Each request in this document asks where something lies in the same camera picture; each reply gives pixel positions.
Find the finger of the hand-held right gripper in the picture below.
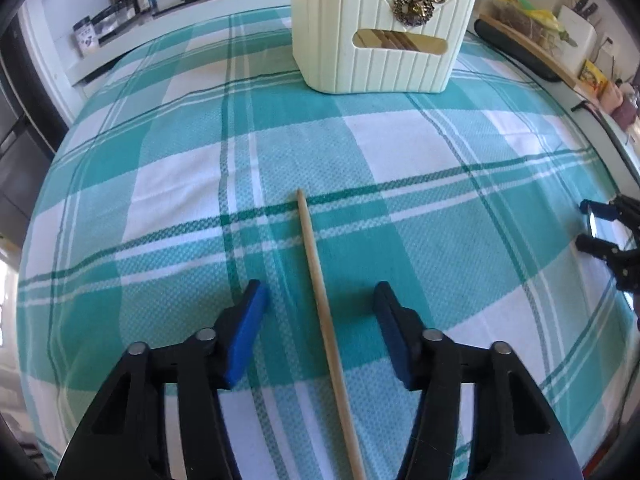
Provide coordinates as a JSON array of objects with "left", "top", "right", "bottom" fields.
[
  {"left": 574, "top": 232, "right": 640, "bottom": 292},
  {"left": 579, "top": 194, "right": 640, "bottom": 225}
]

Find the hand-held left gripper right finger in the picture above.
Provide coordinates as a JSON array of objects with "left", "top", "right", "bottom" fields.
[{"left": 372, "top": 281, "right": 583, "bottom": 480}]

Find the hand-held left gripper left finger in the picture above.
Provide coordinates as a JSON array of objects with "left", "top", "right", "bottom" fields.
[{"left": 55, "top": 280, "right": 271, "bottom": 480}]

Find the wooden chopstick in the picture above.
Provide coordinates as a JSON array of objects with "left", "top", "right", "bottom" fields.
[{"left": 296, "top": 188, "right": 367, "bottom": 480}]

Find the cream ribbed utensil holder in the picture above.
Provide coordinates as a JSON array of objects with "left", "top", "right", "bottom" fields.
[{"left": 290, "top": 0, "right": 475, "bottom": 95}]

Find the pink container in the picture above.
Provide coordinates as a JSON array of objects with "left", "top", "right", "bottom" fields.
[{"left": 602, "top": 82, "right": 637, "bottom": 123}]

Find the yellow food package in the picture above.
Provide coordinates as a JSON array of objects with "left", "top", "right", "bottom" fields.
[{"left": 580, "top": 59, "right": 609, "bottom": 100}]

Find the wooden board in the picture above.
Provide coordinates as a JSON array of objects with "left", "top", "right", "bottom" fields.
[{"left": 475, "top": 12, "right": 587, "bottom": 95}]

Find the white knife block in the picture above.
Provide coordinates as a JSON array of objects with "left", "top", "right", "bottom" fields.
[{"left": 556, "top": 0, "right": 600, "bottom": 77}]

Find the black tray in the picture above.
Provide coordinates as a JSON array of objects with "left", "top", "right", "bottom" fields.
[{"left": 473, "top": 19, "right": 562, "bottom": 84}]

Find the bagged dried food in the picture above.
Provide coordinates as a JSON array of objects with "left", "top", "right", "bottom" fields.
[{"left": 492, "top": 0, "right": 568, "bottom": 53}]

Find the dark grey refrigerator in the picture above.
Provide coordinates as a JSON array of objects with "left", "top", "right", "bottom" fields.
[{"left": 0, "top": 25, "right": 67, "bottom": 248}]

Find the black spice rack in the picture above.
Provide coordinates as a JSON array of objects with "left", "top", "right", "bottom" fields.
[{"left": 72, "top": 0, "right": 157, "bottom": 57}]

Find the white lidded spice jar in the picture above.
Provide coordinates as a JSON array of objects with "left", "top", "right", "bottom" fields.
[{"left": 73, "top": 17, "right": 100, "bottom": 57}]

